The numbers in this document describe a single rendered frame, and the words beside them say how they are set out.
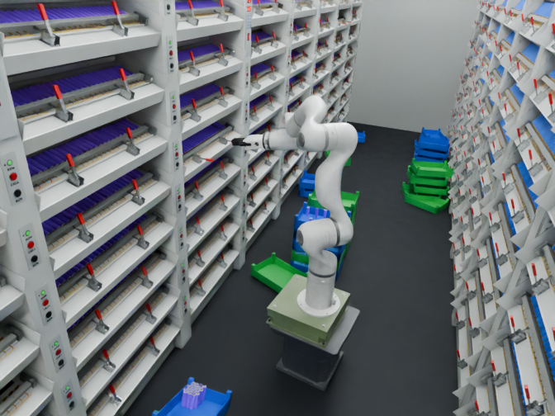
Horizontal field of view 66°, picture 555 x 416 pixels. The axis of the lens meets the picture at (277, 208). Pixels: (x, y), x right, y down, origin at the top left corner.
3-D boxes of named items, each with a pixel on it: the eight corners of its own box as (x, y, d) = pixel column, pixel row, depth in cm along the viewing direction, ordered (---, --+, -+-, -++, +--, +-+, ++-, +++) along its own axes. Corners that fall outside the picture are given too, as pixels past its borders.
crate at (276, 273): (308, 283, 261) (310, 272, 257) (286, 298, 248) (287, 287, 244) (272, 262, 278) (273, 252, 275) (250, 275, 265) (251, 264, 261)
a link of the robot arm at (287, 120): (297, 89, 178) (275, 120, 206) (292, 124, 174) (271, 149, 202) (317, 96, 180) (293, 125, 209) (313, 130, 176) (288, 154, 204)
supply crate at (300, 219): (349, 222, 265) (351, 210, 262) (343, 238, 248) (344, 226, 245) (303, 212, 273) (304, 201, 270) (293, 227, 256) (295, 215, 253)
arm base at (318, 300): (344, 296, 194) (350, 263, 185) (332, 323, 179) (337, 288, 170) (305, 284, 201) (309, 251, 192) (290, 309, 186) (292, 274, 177)
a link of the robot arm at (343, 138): (308, 243, 178) (343, 236, 184) (321, 254, 167) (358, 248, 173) (310, 122, 161) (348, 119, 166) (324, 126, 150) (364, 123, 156)
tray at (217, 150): (239, 142, 229) (244, 126, 224) (181, 186, 178) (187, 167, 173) (206, 125, 231) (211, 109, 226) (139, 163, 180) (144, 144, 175)
